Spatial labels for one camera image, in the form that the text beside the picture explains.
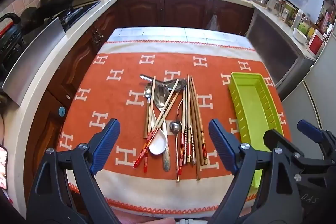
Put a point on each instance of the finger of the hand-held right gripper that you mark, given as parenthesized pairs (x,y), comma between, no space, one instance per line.
(275,138)
(309,130)

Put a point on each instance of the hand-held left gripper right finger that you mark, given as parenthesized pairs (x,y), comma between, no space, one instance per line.
(221,142)

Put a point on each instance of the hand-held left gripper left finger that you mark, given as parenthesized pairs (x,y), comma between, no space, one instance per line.
(106,140)

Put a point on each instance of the brown wooden chopstick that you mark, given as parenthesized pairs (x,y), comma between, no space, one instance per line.
(200,145)
(204,145)
(196,145)

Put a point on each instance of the green plastic utensil tray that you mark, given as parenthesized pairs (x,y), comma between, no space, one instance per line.
(252,106)

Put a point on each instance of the white ceramic spoon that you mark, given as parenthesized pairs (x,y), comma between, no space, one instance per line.
(158,145)

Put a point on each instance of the large stainless steel spoon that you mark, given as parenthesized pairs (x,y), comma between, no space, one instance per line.
(160,98)

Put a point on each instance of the stainless steel soup spoon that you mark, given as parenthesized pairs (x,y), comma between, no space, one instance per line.
(147,79)

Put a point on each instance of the orange patterned blanket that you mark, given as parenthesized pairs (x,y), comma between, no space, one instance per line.
(118,98)

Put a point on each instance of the grey refrigerator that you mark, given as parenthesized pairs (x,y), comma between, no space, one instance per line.
(315,87)

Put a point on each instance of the blue round cabinet lock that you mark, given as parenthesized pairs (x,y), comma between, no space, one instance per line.
(61,111)

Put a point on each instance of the red white box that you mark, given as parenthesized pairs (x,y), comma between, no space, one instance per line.
(316,43)

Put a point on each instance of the white bowl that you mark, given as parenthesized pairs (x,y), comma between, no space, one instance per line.
(300,36)

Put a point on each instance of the green label bottle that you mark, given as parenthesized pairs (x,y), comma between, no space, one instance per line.
(305,26)

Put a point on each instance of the stainless steel splash panel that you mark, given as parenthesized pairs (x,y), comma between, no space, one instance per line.
(34,61)

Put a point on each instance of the clear plastic bottle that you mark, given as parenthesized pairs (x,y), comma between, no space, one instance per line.
(296,19)

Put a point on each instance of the hanging plastic bag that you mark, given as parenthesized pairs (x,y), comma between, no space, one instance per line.
(212,22)

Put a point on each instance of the black gas stove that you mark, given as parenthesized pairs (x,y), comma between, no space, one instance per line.
(78,12)

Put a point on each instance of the glass jar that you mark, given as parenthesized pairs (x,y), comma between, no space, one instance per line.
(274,2)

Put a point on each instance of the dark wooden kitchen cabinets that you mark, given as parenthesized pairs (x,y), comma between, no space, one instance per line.
(183,11)

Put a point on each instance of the black kettle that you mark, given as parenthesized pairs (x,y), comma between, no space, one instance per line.
(9,40)

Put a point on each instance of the black cooking pot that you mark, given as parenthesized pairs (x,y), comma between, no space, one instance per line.
(30,16)

